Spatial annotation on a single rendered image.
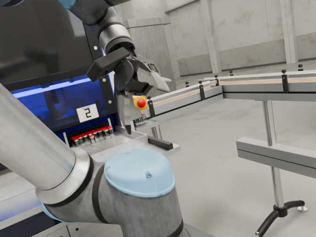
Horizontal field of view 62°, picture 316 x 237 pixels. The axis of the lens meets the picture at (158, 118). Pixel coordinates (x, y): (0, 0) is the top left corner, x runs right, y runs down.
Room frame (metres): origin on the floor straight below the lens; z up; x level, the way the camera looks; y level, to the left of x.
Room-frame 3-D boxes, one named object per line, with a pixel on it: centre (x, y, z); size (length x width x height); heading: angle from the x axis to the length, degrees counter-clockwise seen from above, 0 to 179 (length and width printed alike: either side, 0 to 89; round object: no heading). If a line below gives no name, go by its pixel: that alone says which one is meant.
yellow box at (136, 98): (1.26, 0.08, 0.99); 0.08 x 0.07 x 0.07; 28
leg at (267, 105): (1.43, -0.62, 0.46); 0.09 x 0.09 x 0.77; 28
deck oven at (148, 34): (6.46, 0.20, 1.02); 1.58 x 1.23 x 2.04; 40
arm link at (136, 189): (0.44, 0.06, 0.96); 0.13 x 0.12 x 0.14; 66
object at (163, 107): (1.52, -0.10, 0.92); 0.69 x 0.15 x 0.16; 118
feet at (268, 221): (1.43, -0.62, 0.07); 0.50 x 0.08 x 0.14; 118
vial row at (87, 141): (1.14, 0.30, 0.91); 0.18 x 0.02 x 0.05; 118
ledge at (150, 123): (1.31, 0.09, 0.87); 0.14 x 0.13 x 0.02; 28
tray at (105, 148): (1.04, 0.25, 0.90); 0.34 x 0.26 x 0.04; 28
